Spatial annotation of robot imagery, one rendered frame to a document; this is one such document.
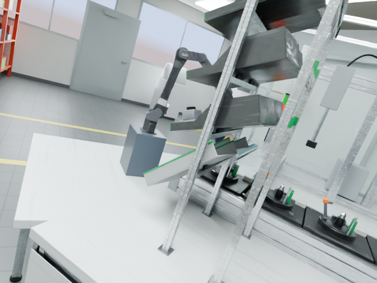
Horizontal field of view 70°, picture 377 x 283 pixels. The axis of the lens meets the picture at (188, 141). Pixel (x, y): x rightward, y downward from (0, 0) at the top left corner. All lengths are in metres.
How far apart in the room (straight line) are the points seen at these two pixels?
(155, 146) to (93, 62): 6.39
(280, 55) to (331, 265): 0.76
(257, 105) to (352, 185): 1.68
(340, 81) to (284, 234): 1.35
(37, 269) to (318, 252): 0.90
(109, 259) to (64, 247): 0.12
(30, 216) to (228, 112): 0.62
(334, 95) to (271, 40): 1.51
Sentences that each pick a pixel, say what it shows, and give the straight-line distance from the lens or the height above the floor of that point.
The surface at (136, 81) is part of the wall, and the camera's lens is 7.81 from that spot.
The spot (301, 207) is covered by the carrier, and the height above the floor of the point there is 0.97.
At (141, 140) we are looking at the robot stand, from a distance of 1.17.
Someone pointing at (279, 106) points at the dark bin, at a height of 1.36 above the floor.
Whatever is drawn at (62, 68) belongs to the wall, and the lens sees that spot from 7.53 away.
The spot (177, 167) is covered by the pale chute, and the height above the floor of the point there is 1.10.
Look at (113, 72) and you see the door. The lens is 7.59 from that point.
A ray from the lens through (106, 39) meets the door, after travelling 7.50.
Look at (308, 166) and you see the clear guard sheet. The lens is 2.55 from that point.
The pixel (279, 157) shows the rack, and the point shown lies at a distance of 0.99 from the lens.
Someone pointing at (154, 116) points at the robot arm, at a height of 1.14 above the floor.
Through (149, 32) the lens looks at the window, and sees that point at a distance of 7.77.
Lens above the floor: 1.37
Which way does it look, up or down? 14 degrees down
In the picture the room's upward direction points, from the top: 19 degrees clockwise
